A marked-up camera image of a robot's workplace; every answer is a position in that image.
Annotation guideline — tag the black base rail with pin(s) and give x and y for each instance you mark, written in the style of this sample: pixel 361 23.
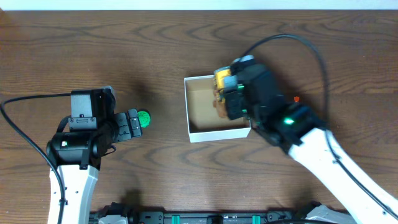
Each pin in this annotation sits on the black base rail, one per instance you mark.
pixel 313 213

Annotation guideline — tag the green ribbed round toy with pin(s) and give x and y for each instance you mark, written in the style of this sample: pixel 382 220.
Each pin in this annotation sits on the green ribbed round toy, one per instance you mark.
pixel 144 118

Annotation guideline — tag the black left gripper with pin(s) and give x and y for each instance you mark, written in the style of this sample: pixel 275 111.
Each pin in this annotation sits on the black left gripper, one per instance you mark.
pixel 123 126

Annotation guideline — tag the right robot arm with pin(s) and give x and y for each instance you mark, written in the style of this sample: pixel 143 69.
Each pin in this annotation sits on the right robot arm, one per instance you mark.
pixel 297 130

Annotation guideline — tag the brown plush bear toy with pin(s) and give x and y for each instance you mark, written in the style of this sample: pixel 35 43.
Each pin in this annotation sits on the brown plush bear toy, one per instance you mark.
pixel 219 105

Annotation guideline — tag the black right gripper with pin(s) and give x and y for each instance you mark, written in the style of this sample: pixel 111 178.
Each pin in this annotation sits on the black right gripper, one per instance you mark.
pixel 233 111

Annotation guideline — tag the yellow grey toy truck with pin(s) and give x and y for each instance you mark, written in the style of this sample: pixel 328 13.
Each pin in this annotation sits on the yellow grey toy truck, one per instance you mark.
pixel 225 80

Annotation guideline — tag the white cardboard box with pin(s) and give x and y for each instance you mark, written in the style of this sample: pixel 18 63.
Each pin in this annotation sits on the white cardboard box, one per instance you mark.
pixel 203 121

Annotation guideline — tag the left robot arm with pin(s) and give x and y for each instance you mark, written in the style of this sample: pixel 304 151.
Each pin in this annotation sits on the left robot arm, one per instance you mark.
pixel 77 157

